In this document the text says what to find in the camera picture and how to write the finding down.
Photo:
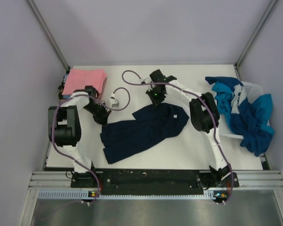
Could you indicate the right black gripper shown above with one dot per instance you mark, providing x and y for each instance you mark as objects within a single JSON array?
[{"x": 156, "y": 102}]

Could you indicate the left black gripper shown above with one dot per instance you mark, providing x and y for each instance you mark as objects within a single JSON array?
[{"x": 102, "y": 119}]

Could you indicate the navy blue t shirt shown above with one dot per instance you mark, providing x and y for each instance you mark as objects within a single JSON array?
[{"x": 150, "y": 126}]

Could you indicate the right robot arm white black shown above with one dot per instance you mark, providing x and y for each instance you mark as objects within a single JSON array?
[{"x": 204, "y": 117}]

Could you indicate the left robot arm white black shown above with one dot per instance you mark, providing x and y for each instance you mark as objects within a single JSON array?
[{"x": 64, "y": 128}]

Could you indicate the stack of folded shirts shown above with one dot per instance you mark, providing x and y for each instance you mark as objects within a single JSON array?
[{"x": 68, "y": 96}]

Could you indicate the pink folded t shirt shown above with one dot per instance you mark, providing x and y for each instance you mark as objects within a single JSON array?
[{"x": 83, "y": 82}]

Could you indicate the white plastic laundry basket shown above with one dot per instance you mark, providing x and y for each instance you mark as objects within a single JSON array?
[{"x": 226, "y": 127}]

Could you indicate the blue white t shirt pile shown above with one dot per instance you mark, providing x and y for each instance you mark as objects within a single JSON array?
[{"x": 258, "y": 141}]

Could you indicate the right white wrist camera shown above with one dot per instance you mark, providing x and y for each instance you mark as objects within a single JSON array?
[{"x": 146, "y": 80}]

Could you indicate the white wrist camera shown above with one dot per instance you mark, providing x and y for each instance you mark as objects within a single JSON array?
[
  {"x": 114, "y": 103},
  {"x": 146, "y": 80}
]

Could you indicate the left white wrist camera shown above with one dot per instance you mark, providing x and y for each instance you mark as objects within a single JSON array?
[{"x": 114, "y": 103}]

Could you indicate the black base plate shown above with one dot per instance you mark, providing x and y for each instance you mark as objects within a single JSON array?
[{"x": 152, "y": 181}]

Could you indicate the grey slotted cable duct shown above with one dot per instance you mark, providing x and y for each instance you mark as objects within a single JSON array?
[{"x": 87, "y": 195}]

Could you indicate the aluminium frame rail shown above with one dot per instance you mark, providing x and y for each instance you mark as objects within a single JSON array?
[{"x": 248, "y": 180}]

